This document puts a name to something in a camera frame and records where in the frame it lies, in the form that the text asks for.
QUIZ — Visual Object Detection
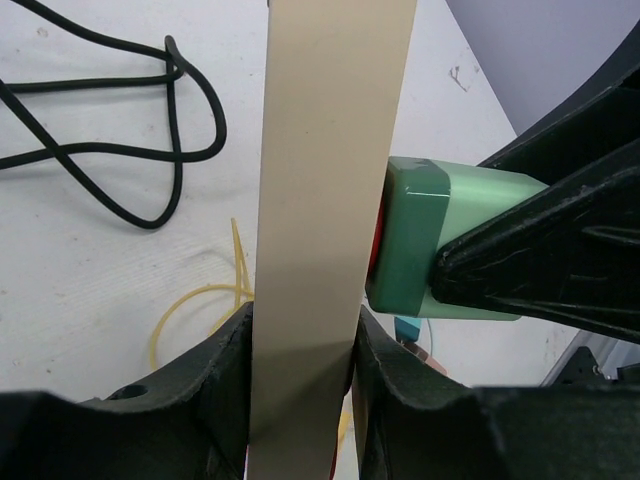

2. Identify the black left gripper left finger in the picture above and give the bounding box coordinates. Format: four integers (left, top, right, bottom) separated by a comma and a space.
1, 303, 253, 479

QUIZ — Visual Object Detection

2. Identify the beige power strip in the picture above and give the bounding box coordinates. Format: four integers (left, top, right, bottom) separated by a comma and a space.
248, 1, 416, 479

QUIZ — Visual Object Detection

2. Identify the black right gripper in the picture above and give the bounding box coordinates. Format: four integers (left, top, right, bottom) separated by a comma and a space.
480, 29, 639, 185

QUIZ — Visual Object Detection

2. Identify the black power cord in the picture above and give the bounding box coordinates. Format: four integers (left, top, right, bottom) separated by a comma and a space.
0, 0, 228, 231

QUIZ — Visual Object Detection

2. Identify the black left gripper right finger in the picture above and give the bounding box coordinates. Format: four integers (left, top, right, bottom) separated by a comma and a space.
353, 308, 639, 479

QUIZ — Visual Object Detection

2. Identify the yellow thin cable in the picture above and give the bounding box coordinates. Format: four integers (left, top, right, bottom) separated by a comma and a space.
149, 216, 256, 371

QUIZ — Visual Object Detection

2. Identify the green charger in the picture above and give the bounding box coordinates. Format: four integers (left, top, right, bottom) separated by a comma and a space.
366, 157, 547, 321

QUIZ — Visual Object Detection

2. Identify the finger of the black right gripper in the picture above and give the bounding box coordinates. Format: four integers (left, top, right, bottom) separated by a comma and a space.
430, 144, 639, 342

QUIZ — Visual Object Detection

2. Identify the teal charger plug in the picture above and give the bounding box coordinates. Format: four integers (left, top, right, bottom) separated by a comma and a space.
394, 316, 422, 343

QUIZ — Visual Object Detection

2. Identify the aluminium table edge rail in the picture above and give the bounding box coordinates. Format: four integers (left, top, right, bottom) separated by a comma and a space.
541, 330, 639, 386

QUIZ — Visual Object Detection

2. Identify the pink charger plug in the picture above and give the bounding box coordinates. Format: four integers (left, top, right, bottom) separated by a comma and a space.
402, 342, 448, 376

